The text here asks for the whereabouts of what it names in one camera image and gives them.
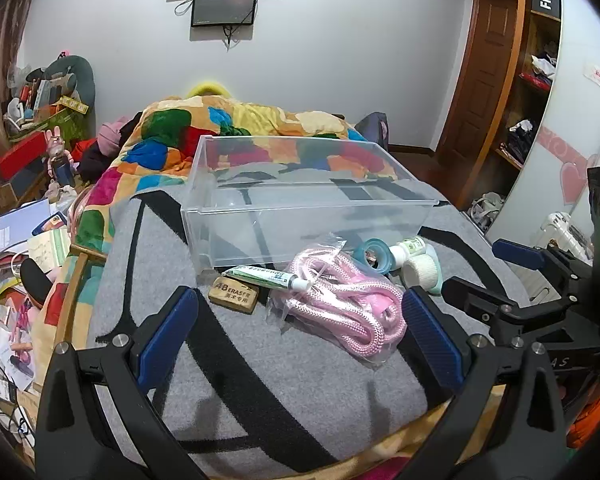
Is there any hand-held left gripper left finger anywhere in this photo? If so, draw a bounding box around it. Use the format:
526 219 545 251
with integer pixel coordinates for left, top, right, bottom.
35 285 202 480

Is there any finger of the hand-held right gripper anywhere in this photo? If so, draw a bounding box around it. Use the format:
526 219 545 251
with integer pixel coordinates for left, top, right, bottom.
491 238 592 287
442 276 577 347

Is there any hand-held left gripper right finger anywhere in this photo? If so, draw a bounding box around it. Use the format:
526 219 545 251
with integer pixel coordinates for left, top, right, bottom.
401 285 567 480

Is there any white bandage roll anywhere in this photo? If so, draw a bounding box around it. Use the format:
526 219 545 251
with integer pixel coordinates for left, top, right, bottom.
401 254 441 289

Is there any teal plastic item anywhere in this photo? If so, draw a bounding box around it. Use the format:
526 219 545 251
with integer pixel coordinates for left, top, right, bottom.
422 242 444 295

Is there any white plastic appliance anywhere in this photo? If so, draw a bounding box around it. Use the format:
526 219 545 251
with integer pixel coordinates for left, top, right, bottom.
531 212 594 267

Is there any white bag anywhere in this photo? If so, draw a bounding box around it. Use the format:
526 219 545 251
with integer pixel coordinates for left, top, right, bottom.
469 191 504 232

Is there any brown eraser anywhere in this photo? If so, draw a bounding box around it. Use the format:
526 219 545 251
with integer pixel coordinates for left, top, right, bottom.
208 273 259 315

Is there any small white bottle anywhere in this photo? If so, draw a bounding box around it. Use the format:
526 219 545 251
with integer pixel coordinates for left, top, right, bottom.
389 235 428 267

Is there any white green ointment tube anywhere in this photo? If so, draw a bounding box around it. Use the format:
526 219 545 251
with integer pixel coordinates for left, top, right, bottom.
223 264 312 292

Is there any grey black patterned blanket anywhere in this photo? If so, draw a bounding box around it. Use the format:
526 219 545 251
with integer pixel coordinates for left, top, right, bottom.
87 180 532 477

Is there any blue tape roll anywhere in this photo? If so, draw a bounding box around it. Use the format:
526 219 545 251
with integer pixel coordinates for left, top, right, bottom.
351 237 396 275

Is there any clear plastic storage box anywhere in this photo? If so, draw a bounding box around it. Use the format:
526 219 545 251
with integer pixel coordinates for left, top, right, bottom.
180 134 440 274

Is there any wooden wardrobe shelf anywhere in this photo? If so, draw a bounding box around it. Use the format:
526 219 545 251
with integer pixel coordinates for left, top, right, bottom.
459 0 564 212

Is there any orange cloth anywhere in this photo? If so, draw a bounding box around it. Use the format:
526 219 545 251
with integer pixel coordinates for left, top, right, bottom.
567 377 600 452

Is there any white heart print sliding door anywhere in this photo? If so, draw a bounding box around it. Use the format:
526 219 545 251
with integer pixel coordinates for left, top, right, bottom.
484 0 600 262

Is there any pile of papers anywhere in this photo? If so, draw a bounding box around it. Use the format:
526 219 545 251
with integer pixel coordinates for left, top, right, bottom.
0 197 73 303

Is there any brown wooden door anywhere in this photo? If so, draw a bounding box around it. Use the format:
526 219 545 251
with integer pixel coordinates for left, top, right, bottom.
434 0 515 172

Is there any pile of dark clothes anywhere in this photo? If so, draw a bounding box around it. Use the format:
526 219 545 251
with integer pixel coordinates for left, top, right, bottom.
76 136 122 182

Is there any purple bag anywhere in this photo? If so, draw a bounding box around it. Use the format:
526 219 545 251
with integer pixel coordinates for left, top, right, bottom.
354 112 390 152

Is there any colourful patchwork blanket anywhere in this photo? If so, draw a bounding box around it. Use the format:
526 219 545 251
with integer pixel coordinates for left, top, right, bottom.
32 96 401 357

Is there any pink knitted hat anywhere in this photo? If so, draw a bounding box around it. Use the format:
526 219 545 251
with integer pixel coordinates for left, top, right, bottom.
97 119 127 154

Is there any pink rabbit toy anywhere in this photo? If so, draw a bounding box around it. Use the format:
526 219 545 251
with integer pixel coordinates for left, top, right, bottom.
44 128 74 184

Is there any red box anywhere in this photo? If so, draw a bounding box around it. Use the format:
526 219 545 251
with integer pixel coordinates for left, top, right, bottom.
0 130 52 182

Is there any green box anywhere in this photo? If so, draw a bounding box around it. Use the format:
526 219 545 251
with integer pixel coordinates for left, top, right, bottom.
7 104 94 147

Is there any yellow plush pillow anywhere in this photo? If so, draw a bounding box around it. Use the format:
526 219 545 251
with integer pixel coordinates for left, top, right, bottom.
187 79 232 99

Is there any grey green neck pillow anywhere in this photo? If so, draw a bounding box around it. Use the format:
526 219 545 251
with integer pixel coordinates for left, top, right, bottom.
44 54 97 112

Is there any brown curtain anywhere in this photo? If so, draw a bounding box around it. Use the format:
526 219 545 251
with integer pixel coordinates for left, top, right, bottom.
0 0 37 213

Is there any pink rope in plastic bag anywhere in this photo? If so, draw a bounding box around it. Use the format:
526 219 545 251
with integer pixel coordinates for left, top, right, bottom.
267 232 409 369

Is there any wooden bed frame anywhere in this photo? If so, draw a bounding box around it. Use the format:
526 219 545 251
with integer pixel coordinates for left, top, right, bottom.
54 244 108 347

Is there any black hanging cable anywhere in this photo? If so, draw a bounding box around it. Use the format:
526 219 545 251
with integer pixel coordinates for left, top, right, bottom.
222 22 242 52

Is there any small wall monitor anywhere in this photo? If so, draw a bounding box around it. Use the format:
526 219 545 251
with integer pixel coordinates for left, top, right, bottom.
190 0 259 28

